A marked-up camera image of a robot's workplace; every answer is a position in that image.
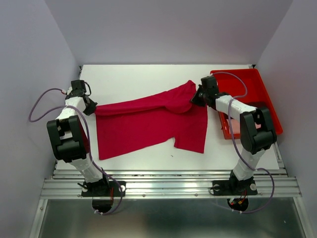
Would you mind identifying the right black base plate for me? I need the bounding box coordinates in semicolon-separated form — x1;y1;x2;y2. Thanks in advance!
209;180;258;197

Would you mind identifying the pink rolled t-shirt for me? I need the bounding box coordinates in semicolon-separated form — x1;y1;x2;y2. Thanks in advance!
226;119;261;135

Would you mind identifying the dark maroon rolled t-shirt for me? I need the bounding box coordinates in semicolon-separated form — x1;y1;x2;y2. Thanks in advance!
246;101;267;108

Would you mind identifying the red t-shirt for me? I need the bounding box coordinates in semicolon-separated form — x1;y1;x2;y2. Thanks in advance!
95;80;208;160

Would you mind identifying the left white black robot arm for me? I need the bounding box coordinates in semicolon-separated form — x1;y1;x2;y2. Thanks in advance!
47;80;110;197

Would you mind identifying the red plastic bin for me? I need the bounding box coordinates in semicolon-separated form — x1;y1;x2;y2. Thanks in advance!
207;69;283;141

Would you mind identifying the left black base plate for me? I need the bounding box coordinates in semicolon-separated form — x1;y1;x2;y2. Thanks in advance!
81;181;121;197

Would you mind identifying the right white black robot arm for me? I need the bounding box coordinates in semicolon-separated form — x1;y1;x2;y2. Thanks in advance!
191;74;277;196

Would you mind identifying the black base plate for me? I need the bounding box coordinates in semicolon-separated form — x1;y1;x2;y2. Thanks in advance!
209;180;258;197
81;181;121;197

